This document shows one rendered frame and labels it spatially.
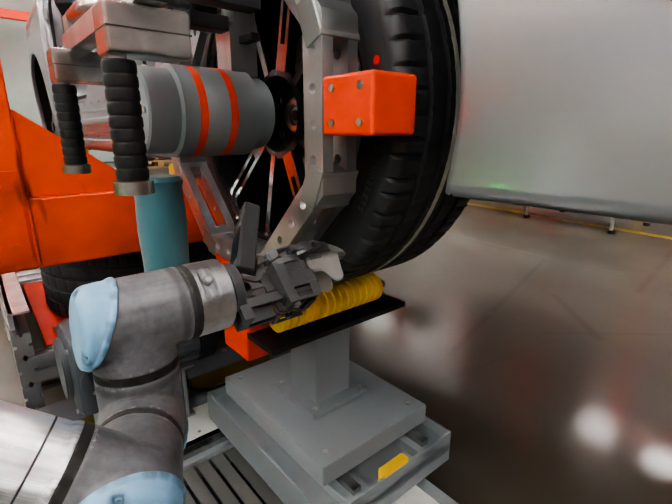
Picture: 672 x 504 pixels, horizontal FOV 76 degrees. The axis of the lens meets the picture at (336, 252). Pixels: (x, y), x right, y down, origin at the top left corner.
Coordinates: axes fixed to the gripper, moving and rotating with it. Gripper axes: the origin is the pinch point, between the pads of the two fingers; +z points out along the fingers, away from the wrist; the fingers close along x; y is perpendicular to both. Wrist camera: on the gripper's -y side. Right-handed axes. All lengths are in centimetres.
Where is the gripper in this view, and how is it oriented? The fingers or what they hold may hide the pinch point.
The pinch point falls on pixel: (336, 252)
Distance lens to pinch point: 68.2
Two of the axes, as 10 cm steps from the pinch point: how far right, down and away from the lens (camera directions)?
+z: 7.7, -1.7, 6.2
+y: 4.5, 8.3, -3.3
